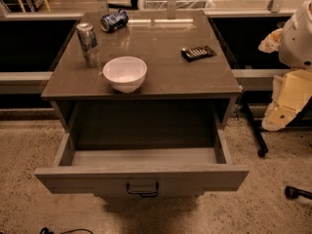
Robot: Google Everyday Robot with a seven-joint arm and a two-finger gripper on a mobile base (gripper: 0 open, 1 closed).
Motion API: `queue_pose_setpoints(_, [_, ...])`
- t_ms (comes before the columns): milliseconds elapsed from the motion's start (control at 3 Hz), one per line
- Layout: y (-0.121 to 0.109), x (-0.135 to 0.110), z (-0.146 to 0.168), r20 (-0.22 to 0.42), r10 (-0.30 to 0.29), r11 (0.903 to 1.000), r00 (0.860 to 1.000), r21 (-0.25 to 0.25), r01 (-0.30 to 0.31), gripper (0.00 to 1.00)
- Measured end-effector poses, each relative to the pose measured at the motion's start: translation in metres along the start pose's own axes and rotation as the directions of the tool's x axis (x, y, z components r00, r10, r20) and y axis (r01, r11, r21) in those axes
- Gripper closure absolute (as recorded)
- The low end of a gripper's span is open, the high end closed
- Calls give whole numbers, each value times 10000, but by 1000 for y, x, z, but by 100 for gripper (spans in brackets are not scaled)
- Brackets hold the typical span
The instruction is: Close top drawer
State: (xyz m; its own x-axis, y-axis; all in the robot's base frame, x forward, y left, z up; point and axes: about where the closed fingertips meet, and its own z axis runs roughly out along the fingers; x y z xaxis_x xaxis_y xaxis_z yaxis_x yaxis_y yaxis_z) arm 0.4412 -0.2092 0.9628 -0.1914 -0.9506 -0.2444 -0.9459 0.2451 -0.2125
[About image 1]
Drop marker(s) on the grey top drawer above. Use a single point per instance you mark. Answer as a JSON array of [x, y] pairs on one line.
[[179, 172]]

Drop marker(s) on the white wire basket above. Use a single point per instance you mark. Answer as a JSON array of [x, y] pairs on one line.
[[179, 4]]

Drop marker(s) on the white bowl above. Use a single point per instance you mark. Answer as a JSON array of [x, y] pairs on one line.
[[125, 74]]

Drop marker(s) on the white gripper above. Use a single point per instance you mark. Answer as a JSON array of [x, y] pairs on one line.
[[297, 41]]

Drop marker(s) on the upright silver can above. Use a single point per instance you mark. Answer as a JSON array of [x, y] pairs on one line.
[[89, 44]]

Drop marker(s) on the black chair leg with caster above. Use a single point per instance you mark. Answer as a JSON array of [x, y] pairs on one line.
[[262, 147]]

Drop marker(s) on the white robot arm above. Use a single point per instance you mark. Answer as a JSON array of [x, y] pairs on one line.
[[293, 43]]

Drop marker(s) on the lying blue soda can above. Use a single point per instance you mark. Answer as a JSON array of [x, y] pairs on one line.
[[114, 21]]

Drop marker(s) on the black caster at right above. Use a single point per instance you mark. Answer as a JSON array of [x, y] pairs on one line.
[[294, 193]]

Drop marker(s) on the grey drawer cabinet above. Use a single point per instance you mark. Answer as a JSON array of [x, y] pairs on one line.
[[173, 107]]

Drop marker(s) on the black top drawer handle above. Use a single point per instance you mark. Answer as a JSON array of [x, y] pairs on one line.
[[144, 192]]

